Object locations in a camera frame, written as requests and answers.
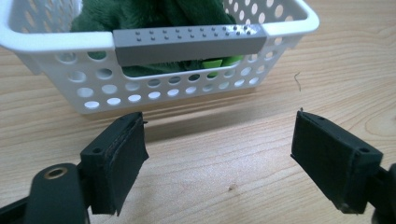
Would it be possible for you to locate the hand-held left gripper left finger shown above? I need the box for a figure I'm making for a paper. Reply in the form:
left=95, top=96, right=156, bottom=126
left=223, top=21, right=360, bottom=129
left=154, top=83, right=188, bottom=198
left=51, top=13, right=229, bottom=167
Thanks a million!
left=79, top=111, right=149, bottom=217

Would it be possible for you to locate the dark green plush toy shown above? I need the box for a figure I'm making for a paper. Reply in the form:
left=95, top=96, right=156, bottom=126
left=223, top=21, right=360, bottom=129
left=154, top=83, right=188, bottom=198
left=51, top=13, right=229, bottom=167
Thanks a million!
left=70, top=0, right=245, bottom=78

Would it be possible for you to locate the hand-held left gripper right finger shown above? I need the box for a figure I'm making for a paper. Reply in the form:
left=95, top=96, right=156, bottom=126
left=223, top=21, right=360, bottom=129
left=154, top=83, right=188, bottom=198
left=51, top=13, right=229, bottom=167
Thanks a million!
left=290, top=109, right=384, bottom=215

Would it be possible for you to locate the white perforated plastic basket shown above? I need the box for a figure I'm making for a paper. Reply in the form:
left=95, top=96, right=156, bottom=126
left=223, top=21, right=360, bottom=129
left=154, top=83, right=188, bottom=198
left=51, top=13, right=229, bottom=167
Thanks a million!
left=0, top=0, right=320, bottom=116

